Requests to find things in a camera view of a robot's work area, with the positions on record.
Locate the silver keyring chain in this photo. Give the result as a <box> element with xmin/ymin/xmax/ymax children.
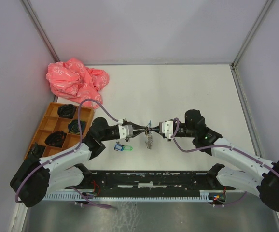
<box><xmin>144</xmin><ymin>134</ymin><xmax>154</xmax><ymax>150</ymax></box>

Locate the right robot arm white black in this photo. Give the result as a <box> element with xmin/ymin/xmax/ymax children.
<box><xmin>149</xmin><ymin>109</ymin><xmax>279</xmax><ymax>212</ymax></box>

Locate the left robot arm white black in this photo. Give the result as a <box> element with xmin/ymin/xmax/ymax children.
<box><xmin>10</xmin><ymin>117</ymin><xmax>149</xmax><ymax>207</ymax></box>

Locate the green key tag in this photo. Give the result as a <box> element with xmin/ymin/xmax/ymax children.
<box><xmin>123</xmin><ymin>145</ymin><xmax>133</xmax><ymax>151</ymax></box>

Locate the blue key tag on table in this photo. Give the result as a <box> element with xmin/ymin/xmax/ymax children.
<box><xmin>114</xmin><ymin>144</ymin><xmax>125</xmax><ymax>151</ymax></box>

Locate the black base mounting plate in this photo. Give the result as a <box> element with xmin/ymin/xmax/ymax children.
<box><xmin>75</xmin><ymin>170</ymin><xmax>235</xmax><ymax>194</ymax></box>

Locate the green black bundle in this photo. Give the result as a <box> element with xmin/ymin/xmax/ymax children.
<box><xmin>68</xmin><ymin>119</ymin><xmax>86</xmax><ymax>135</ymax></box>

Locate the black bundle top compartment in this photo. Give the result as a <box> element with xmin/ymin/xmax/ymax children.
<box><xmin>57</xmin><ymin>104</ymin><xmax>76</xmax><ymax>119</ymax></box>

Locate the black bundle compartment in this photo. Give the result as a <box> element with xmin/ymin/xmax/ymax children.
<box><xmin>57</xmin><ymin>104</ymin><xmax>76</xmax><ymax>119</ymax></box>
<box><xmin>44</xmin><ymin>131</ymin><xmax>67</xmax><ymax>147</ymax></box>
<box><xmin>27</xmin><ymin>142</ymin><xmax>45</xmax><ymax>159</ymax></box>

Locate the pink plastic bag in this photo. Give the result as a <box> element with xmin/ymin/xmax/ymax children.
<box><xmin>46</xmin><ymin>58</ymin><xmax>110</xmax><ymax>104</ymax></box>

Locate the black bundle middle compartment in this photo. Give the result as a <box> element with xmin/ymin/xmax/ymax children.
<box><xmin>44</xmin><ymin>131</ymin><xmax>67</xmax><ymax>147</ymax></box>

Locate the orange wooden compartment tray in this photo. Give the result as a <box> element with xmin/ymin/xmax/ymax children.
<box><xmin>25</xmin><ymin>103</ymin><xmax>94</xmax><ymax>158</ymax></box>

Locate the black bundle bottom compartment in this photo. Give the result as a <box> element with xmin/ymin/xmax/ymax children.
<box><xmin>27</xmin><ymin>142</ymin><xmax>45</xmax><ymax>159</ymax></box>

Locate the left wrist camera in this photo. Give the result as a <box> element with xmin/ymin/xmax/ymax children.
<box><xmin>118</xmin><ymin>119</ymin><xmax>133</xmax><ymax>139</ymax></box>

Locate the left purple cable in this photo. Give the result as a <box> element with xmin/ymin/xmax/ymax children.
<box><xmin>14</xmin><ymin>98</ymin><xmax>123</xmax><ymax>209</ymax></box>

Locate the aluminium frame rail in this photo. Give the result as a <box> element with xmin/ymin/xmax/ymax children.
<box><xmin>20</xmin><ymin>171</ymin><xmax>279</xmax><ymax>193</ymax></box>

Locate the white cable duct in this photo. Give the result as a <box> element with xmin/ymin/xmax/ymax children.
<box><xmin>42</xmin><ymin>189</ymin><xmax>215</xmax><ymax>201</ymax></box>

